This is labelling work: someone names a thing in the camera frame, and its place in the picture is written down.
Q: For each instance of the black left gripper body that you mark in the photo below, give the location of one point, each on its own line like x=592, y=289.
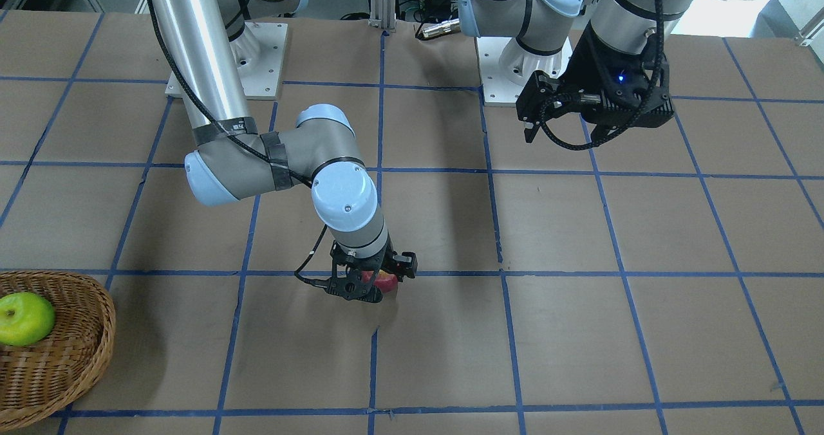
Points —
x=587, y=66

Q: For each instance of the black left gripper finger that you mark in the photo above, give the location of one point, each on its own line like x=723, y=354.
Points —
x=541, y=100

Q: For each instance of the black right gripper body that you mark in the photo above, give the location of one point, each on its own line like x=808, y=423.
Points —
x=405, y=263

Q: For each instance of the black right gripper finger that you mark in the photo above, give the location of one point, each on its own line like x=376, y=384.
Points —
x=403, y=265
x=356, y=284

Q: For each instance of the red yellow apple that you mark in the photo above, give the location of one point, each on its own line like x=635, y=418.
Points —
x=384, y=281

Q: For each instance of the green apple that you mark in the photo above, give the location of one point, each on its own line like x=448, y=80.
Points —
x=26, y=318

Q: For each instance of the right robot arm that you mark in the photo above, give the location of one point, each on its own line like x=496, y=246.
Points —
x=234, y=159

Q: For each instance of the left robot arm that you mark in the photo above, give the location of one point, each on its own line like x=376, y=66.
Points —
x=540, y=27

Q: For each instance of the woven wicker basket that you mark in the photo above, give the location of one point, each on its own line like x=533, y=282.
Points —
x=44, y=377

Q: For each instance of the silver metal connector plug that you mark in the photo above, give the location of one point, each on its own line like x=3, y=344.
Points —
x=441, y=29

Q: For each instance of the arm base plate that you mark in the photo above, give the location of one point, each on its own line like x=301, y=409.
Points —
x=210, y=72
x=505, y=68

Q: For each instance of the aluminium frame post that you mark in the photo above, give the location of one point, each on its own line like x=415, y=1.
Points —
x=382, y=15

